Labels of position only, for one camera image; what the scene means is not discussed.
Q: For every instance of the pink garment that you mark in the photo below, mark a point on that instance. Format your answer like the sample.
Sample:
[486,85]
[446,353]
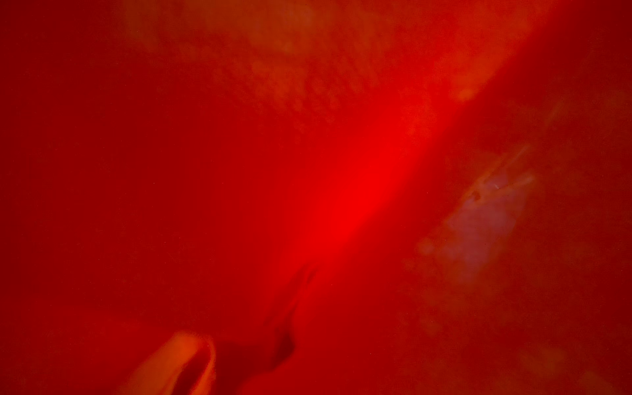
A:
[315,197]

